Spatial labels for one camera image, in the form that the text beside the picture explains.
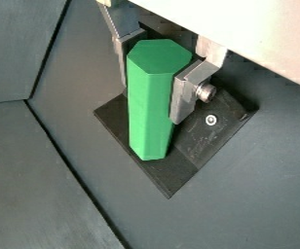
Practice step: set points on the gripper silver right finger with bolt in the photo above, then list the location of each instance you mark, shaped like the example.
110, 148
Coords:
191, 82

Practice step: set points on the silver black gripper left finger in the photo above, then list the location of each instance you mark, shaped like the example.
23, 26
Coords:
122, 19

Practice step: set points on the green hexagonal prism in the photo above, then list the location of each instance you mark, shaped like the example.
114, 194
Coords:
152, 61

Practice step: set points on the black curved cradle stand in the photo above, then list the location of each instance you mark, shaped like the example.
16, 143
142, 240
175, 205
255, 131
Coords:
199, 135

